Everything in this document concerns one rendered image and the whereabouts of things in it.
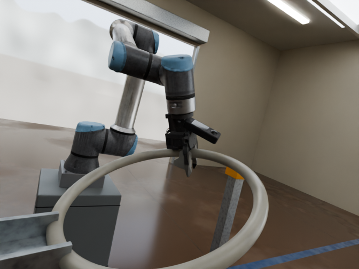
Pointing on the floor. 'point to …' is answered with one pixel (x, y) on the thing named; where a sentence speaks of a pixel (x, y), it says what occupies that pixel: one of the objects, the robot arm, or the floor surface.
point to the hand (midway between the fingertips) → (193, 169)
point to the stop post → (227, 208)
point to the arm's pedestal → (83, 215)
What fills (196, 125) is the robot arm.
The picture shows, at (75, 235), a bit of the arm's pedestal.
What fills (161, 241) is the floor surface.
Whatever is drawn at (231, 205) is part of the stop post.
